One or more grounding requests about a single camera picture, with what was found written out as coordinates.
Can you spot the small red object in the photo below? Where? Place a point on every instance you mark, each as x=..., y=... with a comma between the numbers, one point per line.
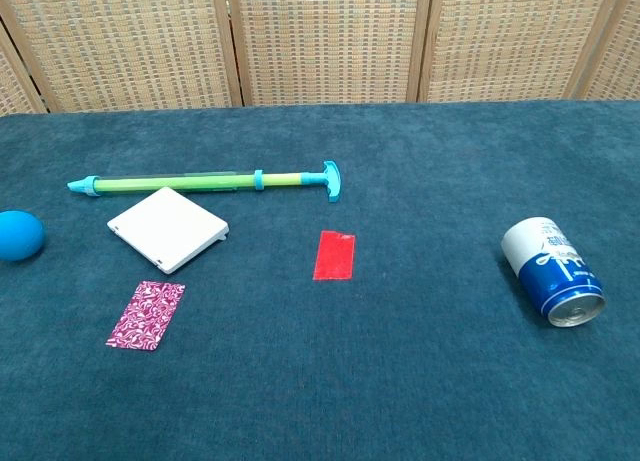
x=334, y=256

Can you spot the green and teal pump toy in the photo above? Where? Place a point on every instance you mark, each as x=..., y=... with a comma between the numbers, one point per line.
x=200, y=182

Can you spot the white square flat box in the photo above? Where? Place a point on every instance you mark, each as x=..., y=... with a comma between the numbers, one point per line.
x=167, y=228

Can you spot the blue felt table cover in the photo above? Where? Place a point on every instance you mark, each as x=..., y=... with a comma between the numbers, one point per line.
x=350, y=381

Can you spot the woven wooden folding screen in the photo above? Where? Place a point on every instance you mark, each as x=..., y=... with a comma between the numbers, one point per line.
x=325, y=41

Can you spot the magenta patterned card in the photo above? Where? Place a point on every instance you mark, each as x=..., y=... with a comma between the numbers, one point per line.
x=146, y=316

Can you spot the blue and white drink can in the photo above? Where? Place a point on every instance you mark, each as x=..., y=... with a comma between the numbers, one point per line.
x=555, y=271

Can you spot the blue ball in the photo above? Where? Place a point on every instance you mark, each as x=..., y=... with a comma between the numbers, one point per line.
x=19, y=235

